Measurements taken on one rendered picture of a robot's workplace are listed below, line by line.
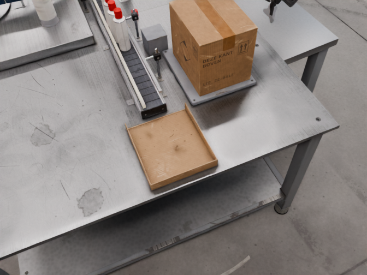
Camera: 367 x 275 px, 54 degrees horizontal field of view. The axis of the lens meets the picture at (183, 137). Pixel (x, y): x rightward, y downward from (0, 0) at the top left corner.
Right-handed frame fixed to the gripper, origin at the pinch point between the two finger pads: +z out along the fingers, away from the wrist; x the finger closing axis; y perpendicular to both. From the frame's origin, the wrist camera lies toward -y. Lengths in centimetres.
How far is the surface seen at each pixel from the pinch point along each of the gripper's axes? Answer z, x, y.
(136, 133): -26, 82, 1
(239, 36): -28.5, 29.3, -8.6
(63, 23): -26, 67, 77
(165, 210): 30, 109, -5
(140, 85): -24, 67, 17
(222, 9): -27.8, 23.3, 6.1
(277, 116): -3, 41, -31
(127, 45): -23, 56, 38
